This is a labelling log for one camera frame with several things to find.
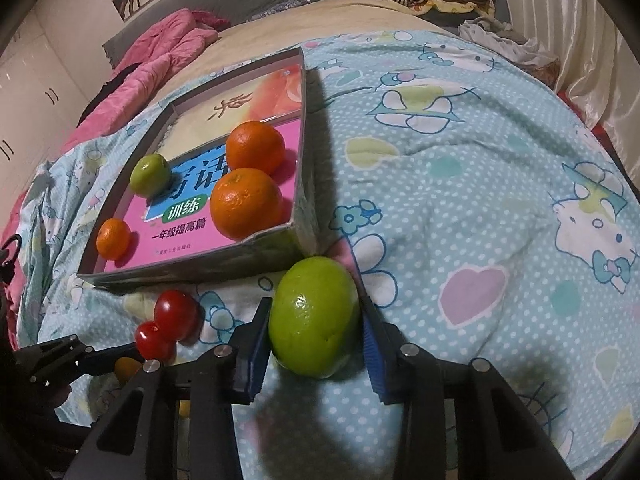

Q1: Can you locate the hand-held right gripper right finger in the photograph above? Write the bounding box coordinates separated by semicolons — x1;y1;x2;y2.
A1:
357;294;576;480

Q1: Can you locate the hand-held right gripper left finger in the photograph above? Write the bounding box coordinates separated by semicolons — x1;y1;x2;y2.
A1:
62;296;275;480

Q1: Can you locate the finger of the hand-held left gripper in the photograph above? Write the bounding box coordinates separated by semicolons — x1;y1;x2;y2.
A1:
15;337;147;385

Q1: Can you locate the small yellowish plum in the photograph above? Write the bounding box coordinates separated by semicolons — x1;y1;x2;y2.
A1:
115;357;143;386

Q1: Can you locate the large green jujube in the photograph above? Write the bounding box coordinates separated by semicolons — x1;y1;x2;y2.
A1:
268;256;361;380

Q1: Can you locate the red cherry tomato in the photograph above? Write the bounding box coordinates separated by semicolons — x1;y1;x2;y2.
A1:
154;289;199;343
135;321;177;361

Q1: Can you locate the shallow cardboard box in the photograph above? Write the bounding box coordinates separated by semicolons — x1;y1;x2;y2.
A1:
76;46;321;291

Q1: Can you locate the small orange mandarin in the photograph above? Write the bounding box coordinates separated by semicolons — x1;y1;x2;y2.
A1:
96;218;132;261

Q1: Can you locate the large orange mandarin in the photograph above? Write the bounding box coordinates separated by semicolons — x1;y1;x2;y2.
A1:
209;167;284;241

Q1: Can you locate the small green jujube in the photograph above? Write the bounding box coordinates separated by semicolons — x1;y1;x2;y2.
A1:
129;154;172;198

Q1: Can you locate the medium orange mandarin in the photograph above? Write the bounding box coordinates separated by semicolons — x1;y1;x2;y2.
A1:
226;121;286;176

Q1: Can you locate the pink exercise book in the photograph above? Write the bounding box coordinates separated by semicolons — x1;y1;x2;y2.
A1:
97;120;301;273

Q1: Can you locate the light blue cartoon blanket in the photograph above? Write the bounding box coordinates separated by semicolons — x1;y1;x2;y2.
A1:
0;27;640;480

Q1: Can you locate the cream and peach book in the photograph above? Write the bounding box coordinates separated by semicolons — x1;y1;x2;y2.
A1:
162;57;303;171

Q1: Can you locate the black garment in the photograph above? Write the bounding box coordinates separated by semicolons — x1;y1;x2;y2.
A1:
75;62;151;126

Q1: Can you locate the white wardrobe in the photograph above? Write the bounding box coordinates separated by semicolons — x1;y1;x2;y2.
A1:
0;0;131;241

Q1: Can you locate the red plastic bag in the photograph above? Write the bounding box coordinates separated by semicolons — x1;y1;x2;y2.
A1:
557;87;631;161

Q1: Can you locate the pink quilt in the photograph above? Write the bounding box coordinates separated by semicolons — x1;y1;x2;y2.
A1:
0;10;231;321

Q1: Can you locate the beige bed blanket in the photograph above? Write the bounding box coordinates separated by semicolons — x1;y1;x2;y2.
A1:
125;0;451;111

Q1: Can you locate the patterned bag with white liner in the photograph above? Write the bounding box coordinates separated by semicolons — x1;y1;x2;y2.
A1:
459;16;561;88

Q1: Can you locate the blue patterned cloth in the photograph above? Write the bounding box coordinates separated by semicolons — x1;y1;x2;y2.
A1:
250;0;306;23

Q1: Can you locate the cream satin curtain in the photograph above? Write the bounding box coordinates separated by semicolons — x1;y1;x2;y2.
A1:
492;0;640;161

